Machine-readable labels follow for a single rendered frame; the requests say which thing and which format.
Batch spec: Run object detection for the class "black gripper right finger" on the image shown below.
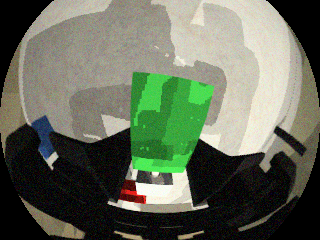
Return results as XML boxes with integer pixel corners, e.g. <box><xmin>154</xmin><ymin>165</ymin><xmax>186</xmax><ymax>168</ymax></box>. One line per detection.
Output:
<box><xmin>185</xmin><ymin>139</ymin><xmax>265</xmax><ymax>208</ymax></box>

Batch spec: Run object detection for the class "blue tray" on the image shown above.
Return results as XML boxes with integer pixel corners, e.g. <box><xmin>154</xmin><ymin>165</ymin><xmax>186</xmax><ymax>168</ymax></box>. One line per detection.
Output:
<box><xmin>32</xmin><ymin>115</ymin><xmax>55</xmax><ymax>160</ymax></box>

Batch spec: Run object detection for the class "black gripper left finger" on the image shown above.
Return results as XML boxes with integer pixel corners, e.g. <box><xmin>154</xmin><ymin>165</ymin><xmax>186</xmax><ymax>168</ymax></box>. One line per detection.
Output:
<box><xmin>49</xmin><ymin>127</ymin><xmax>132</xmax><ymax>204</ymax></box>

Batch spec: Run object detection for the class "red tray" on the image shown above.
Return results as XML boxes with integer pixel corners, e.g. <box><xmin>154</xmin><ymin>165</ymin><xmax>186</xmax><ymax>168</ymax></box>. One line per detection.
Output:
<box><xmin>119</xmin><ymin>180</ymin><xmax>147</xmax><ymax>204</ymax></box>

